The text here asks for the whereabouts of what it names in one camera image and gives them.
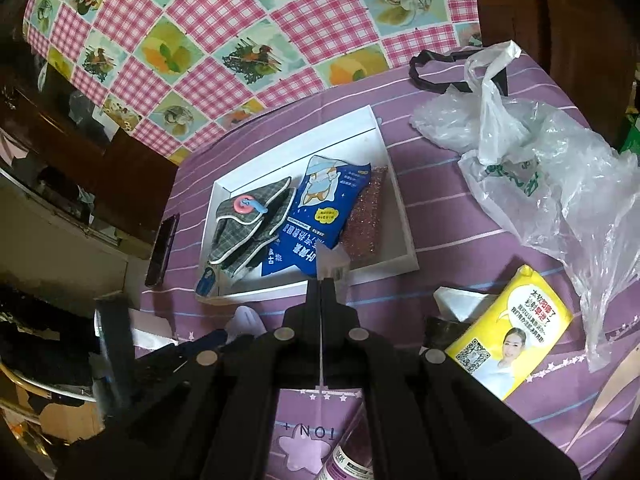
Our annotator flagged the black strap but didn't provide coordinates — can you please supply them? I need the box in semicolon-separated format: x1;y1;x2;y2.
409;50;508;95

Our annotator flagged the black smartphone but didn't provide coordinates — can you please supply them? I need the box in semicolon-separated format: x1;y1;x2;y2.
145;214;180;288

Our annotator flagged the dark wooden glass cabinet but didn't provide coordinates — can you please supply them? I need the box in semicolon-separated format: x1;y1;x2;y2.
0;60;181;271

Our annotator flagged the white shallow cardboard box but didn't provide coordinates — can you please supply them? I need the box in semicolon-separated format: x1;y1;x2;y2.
195;105;418;303

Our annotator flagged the purple pump bottle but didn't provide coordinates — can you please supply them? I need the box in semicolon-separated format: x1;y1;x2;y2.
320;402;381;480

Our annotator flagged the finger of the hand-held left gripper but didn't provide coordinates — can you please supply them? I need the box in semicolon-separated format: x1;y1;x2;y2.
94;295;137;413

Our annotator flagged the green box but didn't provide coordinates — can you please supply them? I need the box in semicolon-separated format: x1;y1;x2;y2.
620;110;640;156

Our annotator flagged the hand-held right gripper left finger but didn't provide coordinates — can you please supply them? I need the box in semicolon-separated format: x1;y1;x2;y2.
57;280;321;480

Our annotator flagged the grey plaid cloth pouch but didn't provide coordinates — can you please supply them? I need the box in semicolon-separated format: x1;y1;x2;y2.
207;176;297;273

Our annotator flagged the clear plastic bag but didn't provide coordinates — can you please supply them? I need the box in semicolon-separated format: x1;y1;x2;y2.
410;40;640;373

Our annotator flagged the blue eye mask packet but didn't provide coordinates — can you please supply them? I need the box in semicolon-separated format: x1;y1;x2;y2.
260;155;373;281

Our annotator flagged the lavender soft pad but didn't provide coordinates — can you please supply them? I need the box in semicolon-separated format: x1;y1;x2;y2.
225;305;267;343

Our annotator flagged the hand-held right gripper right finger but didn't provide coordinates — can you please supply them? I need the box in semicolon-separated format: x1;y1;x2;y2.
321;280;581;480

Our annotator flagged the yellow tissue pack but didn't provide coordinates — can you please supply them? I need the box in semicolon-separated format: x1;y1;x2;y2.
444;264;575;401

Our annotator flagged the pink checkered printed cloth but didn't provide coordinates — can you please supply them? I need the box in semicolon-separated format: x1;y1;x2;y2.
22;0;483;161

